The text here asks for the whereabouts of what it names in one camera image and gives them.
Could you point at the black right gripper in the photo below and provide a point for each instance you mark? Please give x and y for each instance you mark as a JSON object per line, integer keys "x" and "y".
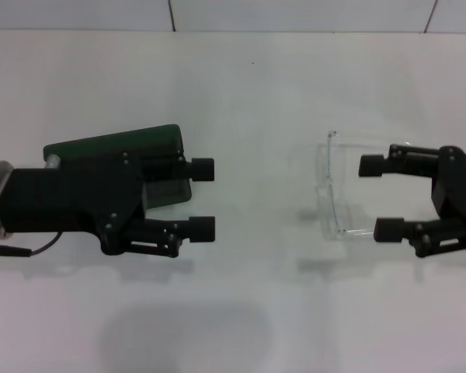
{"x": 462, "y": 186}

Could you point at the clear white glasses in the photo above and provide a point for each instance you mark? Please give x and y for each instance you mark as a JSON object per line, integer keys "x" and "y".
{"x": 329, "y": 182}

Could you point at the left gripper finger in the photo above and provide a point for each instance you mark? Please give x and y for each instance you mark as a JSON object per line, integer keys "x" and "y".
{"x": 202, "y": 169}
{"x": 202, "y": 229}

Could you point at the green glasses case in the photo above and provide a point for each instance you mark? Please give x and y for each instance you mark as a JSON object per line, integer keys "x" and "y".
{"x": 112, "y": 141}

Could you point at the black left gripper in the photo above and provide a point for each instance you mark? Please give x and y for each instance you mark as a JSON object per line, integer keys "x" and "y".
{"x": 62, "y": 198}

